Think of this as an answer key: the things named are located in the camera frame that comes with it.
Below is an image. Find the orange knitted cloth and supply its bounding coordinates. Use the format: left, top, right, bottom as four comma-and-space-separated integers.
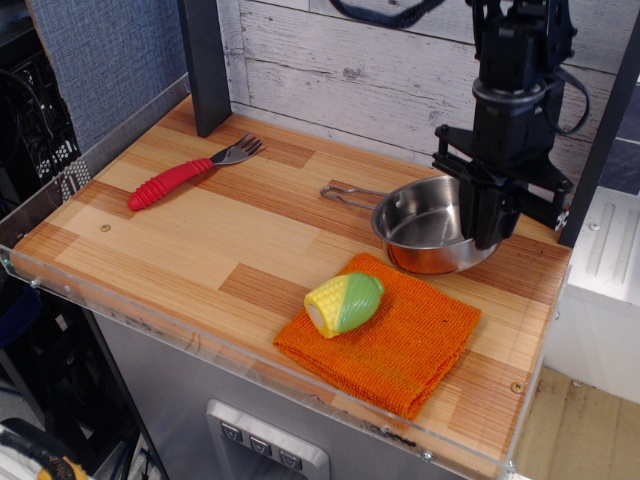
274, 254, 481, 420

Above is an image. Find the black left upright post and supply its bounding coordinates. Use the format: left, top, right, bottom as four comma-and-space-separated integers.
177, 0, 232, 138

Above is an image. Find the stainless steel pot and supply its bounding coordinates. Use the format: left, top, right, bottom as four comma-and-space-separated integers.
321, 175, 499, 275

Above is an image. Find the black right upright post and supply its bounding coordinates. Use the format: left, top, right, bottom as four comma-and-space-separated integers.
558, 14, 639, 248

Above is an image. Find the red handled fork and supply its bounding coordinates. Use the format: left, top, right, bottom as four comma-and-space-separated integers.
128, 134, 263, 211

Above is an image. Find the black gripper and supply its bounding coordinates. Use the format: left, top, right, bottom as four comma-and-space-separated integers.
434, 92, 573, 250

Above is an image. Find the clear acrylic table guard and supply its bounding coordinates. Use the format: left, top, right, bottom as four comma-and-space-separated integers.
1, 100, 570, 479

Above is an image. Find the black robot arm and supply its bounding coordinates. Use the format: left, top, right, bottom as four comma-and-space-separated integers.
434, 1, 584, 250

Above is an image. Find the silver button control panel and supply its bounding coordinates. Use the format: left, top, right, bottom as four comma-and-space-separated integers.
206, 399, 331, 479

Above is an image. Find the toy corn cob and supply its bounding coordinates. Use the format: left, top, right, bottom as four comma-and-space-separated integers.
304, 272, 385, 339

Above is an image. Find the black upright post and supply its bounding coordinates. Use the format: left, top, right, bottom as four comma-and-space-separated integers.
177, 0, 232, 138
558, 14, 639, 248

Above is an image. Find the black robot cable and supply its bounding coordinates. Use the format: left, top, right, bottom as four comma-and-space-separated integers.
327, 0, 592, 136

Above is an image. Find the yellow object with black mesh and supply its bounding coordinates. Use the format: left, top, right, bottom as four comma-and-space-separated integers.
1, 429, 90, 479

